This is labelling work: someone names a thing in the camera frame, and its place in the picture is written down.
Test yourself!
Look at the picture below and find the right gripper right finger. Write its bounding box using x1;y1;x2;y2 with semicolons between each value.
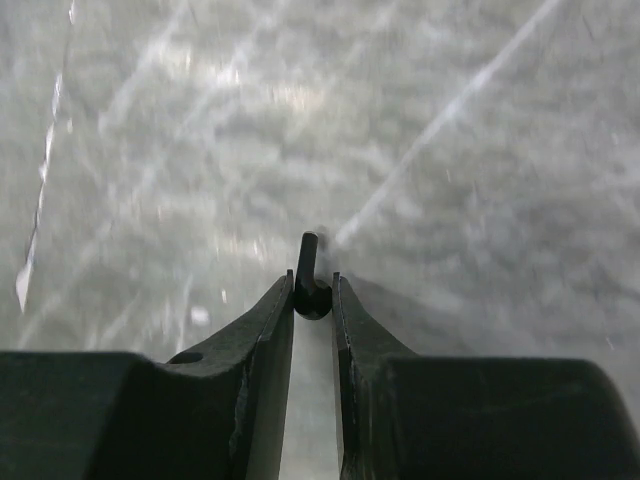
332;275;639;479

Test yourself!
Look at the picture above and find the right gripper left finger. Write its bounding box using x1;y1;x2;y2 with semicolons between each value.
1;275;294;479

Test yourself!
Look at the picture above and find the black earbud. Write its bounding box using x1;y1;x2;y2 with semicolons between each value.
294;231;332;321

